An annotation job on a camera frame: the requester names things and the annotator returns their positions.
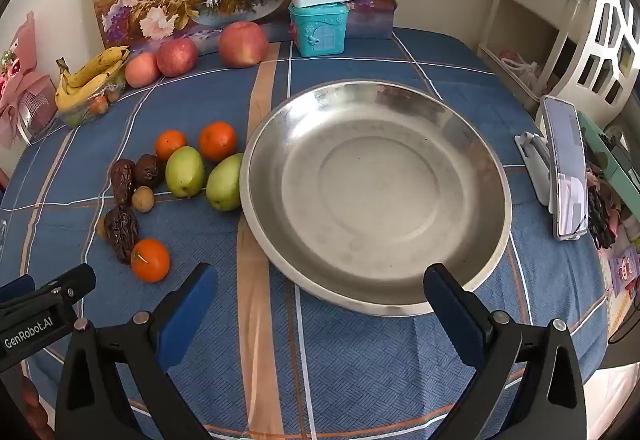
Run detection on bunch of bananas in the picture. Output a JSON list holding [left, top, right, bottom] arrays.
[[54, 46, 131, 112]]

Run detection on orange tangerine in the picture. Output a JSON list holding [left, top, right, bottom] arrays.
[[198, 121, 238, 163], [154, 129, 187, 162], [130, 239, 171, 283]]

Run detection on long dried red date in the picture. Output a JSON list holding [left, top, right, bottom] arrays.
[[103, 204, 140, 265], [110, 159, 137, 207]]

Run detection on medium red apple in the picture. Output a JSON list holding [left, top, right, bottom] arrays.
[[156, 37, 199, 78]]

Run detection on white phone stand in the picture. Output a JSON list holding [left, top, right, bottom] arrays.
[[514, 131, 556, 215]]

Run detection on green jujube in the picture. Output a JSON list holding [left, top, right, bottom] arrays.
[[206, 153, 244, 212], [165, 145, 206, 198]]

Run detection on teal house-shaped box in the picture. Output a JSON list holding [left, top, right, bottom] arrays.
[[287, 2, 349, 57]]

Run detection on mint green board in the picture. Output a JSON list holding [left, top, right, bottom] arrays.
[[577, 113, 640, 193]]

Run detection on pale orange apple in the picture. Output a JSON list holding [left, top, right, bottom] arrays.
[[124, 52, 161, 88]]

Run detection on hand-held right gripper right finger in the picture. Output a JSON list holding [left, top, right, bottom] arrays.
[[423, 263, 588, 440]]

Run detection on cartoon sticker card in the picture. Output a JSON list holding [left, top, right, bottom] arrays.
[[607, 245, 640, 298]]

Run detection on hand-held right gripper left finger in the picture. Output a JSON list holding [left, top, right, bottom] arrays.
[[54, 263, 219, 440]]

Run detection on black cable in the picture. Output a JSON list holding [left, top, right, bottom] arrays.
[[606, 304, 640, 346]]

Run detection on smartphone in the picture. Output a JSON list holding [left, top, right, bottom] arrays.
[[541, 95, 589, 241]]

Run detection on dark hair accessories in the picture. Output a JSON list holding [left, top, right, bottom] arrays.
[[585, 185, 618, 251]]

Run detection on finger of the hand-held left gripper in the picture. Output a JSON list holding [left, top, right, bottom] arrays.
[[0, 275, 23, 303], [0, 263, 97, 321]]

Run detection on white cutout chair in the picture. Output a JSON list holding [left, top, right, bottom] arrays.
[[535, 0, 640, 131]]

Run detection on blue plaid tablecloth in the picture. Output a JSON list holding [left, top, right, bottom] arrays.
[[0, 26, 623, 440]]

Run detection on plastic bag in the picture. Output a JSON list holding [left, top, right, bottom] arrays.
[[497, 48, 543, 86]]

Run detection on round dried red date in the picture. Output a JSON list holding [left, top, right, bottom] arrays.
[[134, 153, 165, 187]]

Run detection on glass bowl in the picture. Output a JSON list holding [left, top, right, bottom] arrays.
[[55, 75, 126, 128]]

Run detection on large red apple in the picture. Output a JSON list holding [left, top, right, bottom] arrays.
[[218, 21, 269, 69]]

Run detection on stainless steel plate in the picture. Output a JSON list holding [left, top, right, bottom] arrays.
[[239, 81, 513, 317]]

